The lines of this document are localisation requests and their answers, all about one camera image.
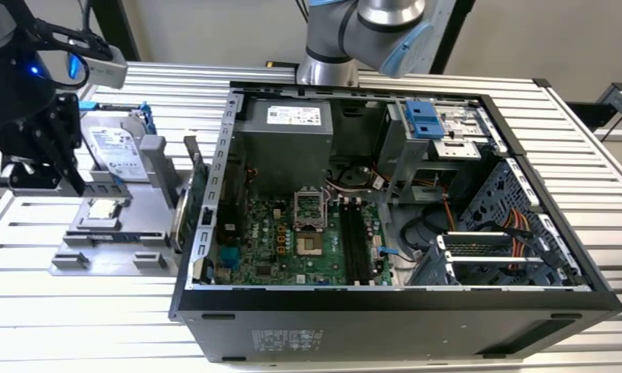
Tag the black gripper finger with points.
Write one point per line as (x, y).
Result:
(66, 147)

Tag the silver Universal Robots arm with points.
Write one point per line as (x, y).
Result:
(325, 31)

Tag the hard disk in blue carrier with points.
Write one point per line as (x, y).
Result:
(113, 147)

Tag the silver CPU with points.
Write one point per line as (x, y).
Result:
(102, 209)

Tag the grey parts rack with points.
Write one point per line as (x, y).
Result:
(144, 206)

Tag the green graphics card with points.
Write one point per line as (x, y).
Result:
(198, 186)

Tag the grey power supply unit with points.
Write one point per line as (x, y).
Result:
(284, 155)

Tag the blue expansion slot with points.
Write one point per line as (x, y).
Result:
(228, 258)

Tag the yellow tipped black bar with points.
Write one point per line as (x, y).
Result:
(270, 63)

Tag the green motherboard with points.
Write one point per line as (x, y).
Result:
(284, 272)

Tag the CPU socket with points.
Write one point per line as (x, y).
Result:
(309, 244)

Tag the black CPU fan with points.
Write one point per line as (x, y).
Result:
(349, 176)

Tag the blue plastic drive latch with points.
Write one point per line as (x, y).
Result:
(419, 116)

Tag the black PC case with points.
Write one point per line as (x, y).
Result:
(341, 334)

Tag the grey metal disk bay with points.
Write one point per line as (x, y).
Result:
(479, 242)

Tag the white box wrist camera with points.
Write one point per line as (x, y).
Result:
(105, 72)

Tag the black frame post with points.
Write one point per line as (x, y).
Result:
(107, 15)
(451, 39)

